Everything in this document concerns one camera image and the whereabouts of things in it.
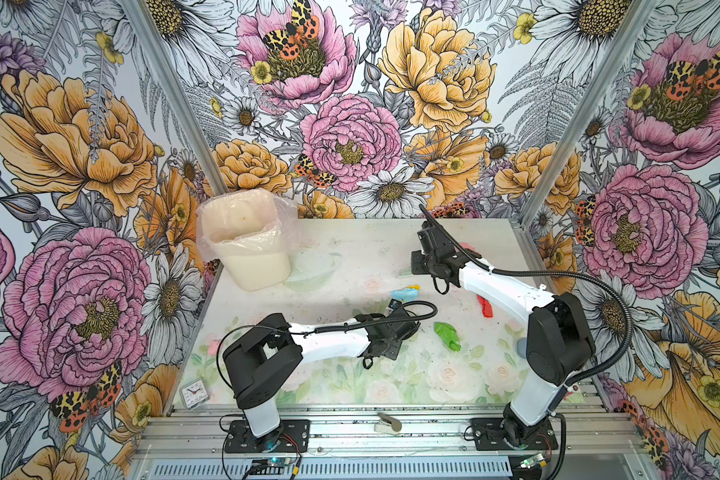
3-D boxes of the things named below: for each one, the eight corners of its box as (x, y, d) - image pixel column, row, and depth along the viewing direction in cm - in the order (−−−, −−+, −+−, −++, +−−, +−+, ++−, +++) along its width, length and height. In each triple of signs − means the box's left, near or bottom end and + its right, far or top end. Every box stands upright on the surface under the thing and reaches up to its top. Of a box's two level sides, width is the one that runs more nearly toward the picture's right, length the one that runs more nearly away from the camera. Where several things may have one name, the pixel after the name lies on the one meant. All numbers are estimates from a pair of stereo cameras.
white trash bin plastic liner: (216, 298, 102) (177, 245, 81) (236, 245, 117) (208, 189, 96) (300, 298, 102) (283, 246, 81) (309, 245, 117) (296, 189, 96)
